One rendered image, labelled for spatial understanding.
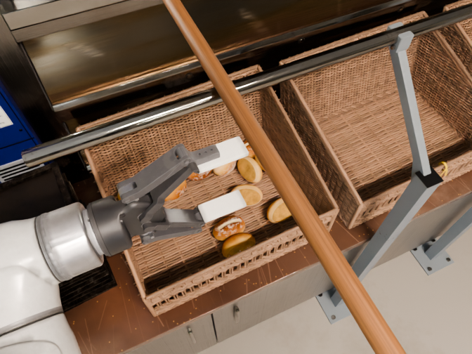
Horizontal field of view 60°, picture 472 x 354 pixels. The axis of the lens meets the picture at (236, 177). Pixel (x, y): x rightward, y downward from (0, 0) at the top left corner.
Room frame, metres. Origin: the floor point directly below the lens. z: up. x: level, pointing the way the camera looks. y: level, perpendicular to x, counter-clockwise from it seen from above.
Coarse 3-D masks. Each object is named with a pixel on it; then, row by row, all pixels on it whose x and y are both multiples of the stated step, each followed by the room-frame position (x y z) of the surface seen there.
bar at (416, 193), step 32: (384, 32) 0.66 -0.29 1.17; (416, 32) 0.67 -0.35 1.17; (288, 64) 0.57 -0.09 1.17; (320, 64) 0.58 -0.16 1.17; (192, 96) 0.49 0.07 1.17; (96, 128) 0.42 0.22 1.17; (128, 128) 0.43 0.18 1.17; (416, 128) 0.54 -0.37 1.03; (32, 160) 0.36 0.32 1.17; (416, 160) 0.50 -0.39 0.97; (416, 192) 0.45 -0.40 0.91; (384, 224) 0.47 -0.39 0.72; (416, 256) 0.66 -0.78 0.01; (448, 256) 0.66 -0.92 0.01
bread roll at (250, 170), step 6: (240, 162) 0.72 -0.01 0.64; (246, 162) 0.72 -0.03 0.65; (252, 162) 0.71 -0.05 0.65; (240, 168) 0.71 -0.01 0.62; (246, 168) 0.70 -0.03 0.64; (252, 168) 0.69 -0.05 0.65; (258, 168) 0.70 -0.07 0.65; (246, 174) 0.69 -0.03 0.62; (252, 174) 0.68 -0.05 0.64; (258, 174) 0.68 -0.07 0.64; (252, 180) 0.66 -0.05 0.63; (258, 180) 0.66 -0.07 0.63
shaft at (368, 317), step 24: (168, 0) 0.71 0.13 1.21; (192, 24) 0.64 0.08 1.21; (192, 48) 0.58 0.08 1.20; (216, 72) 0.51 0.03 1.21; (240, 96) 0.46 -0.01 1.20; (240, 120) 0.41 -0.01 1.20; (264, 144) 0.36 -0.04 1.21; (264, 168) 0.33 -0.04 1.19; (288, 192) 0.28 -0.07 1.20; (312, 216) 0.24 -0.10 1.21; (312, 240) 0.21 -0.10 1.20; (336, 264) 0.18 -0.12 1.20; (336, 288) 0.15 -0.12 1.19; (360, 288) 0.15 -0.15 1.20; (360, 312) 0.12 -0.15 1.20; (384, 336) 0.09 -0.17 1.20
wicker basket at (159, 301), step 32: (256, 96) 0.89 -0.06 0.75; (192, 128) 0.79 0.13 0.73; (224, 128) 0.82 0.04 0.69; (288, 128) 0.74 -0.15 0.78; (96, 160) 0.66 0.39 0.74; (128, 160) 0.68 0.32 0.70; (288, 160) 0.72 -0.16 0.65; (192, 192) 0.64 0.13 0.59; (224, 192) 0.64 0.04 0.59; (320, 192) 0.57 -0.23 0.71; (256, 224) 0.53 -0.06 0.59; (288, 224) 0.53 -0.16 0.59; (128, 256) 0.36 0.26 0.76; (160, 256) 0.43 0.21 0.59; (192, 256) 0.43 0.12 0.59; (224, 256) 0.43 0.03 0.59; (256, 256) 0.43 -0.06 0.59; (160, 288) 0.34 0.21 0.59; (192, 288) 0.32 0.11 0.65
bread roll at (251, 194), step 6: (240, 186) 0.63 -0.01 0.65; (246, 186) 0.63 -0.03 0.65; (252, 186) 0.63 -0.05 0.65; (240, 192) 0.61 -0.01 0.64; (246, 192) 0.61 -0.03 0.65; (252, 192) 0.61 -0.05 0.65; (258, 192) 0.61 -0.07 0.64; (246, 198) 0.60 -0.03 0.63; (252, 198) 0.60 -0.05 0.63; (258, 198) 0.60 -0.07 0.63; (252, 204) 0.59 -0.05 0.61
